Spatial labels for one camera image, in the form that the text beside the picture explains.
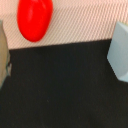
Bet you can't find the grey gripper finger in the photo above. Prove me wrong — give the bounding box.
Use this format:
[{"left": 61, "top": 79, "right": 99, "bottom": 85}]
[{"left": 0, "top": 20, "right": 12, "bottom": 89}]

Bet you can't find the red toy tomato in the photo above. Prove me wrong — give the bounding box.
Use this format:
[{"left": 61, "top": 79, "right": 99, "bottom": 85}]
[{"left": 17, "top": 0, "right": 53, "bottom": 42}]

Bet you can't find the blue milk carton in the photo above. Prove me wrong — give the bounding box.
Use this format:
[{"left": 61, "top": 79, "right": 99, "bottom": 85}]
[{"left": 107, "top": 22, "right": 128, "bottom": 82}]

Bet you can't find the beige woven placemat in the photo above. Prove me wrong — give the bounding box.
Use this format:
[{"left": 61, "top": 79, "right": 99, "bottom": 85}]
[{"left": 0, "top": 0, "right": 128, "bottom": 49}]

